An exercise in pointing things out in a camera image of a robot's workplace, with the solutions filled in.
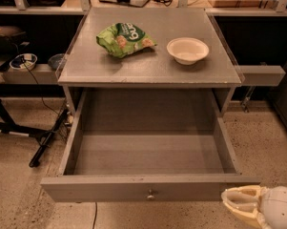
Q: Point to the white bowl with cable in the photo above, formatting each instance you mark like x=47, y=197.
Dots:
x=23, y=62

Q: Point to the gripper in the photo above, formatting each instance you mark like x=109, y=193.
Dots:
x=280, y=207

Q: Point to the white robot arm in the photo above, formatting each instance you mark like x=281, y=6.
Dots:
x=274, y=207

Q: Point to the dark round dish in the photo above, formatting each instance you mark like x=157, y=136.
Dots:
x=56, y=61

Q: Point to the white paper bowl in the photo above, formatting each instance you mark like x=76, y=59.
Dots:
x=187, y=51

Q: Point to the grey top drawer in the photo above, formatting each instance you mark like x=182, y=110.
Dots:
x=124, y=142

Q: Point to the green snack bag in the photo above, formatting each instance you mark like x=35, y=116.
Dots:
x=123, y=39

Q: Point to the black bag on shelf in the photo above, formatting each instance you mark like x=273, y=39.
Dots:
x=13, y=40

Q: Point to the metal top drawer knob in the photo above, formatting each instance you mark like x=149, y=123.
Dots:
x=150, y=196

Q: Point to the grey wooden cabinet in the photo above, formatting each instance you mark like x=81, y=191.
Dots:
x=89, y=65

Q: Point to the black stand legs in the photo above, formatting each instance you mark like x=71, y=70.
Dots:
x=43, y=137

